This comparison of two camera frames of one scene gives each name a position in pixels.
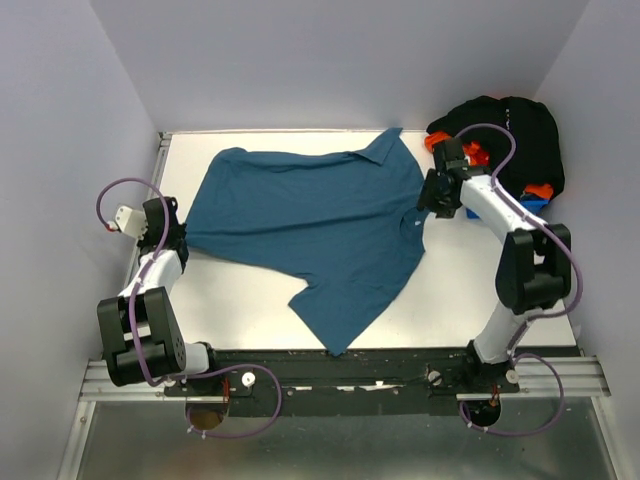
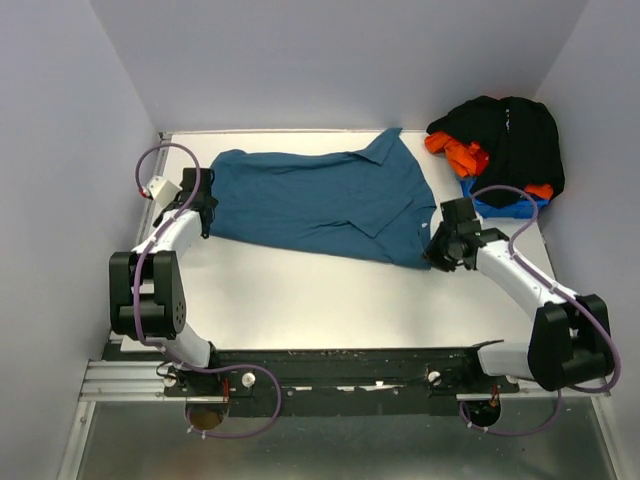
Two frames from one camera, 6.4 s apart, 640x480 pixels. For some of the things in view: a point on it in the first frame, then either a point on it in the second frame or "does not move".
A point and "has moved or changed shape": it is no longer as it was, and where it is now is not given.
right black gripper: (445, 211) -> (432, 252)
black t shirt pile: (536, 158) does not move
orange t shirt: (479, 157) does not move
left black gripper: (147, 240) -> (213, 201)
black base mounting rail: (357, 382) does not move
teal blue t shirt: (352, 222) has moved or changed shape
